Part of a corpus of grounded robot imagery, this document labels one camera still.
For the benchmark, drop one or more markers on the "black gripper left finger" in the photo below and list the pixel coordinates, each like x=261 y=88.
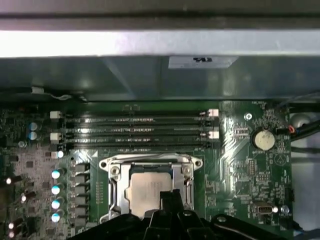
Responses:
x=160 y=225

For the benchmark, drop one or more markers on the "silver capacitor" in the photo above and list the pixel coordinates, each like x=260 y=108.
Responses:
x=55 y=217
x=55 y=190
x=55 y=204
x=55 y=173

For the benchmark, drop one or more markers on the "silver coin cell battery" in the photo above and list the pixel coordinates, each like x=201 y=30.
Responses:
x=262 y=138

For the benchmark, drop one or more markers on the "white sticker label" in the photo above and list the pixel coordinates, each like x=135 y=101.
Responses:
x=180 y=63

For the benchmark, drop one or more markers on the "green motherboard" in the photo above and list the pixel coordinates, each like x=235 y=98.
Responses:
x=225 y=175

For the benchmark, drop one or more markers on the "silver internal USB port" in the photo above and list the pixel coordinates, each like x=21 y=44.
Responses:
x=262 y=210

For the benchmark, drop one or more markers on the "silver CPU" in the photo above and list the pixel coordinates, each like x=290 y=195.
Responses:
x=142 y=192

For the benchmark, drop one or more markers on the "metal locking lever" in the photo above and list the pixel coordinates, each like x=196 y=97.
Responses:
x=150 y=156
x=193 y=193

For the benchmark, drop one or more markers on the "CPU socket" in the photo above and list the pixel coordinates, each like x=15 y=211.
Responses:
x=107 y=168

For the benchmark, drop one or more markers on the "black PC case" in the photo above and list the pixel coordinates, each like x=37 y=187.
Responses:
x=160 y=45

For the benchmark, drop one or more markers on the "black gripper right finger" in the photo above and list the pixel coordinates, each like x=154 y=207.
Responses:
x=187 y=225

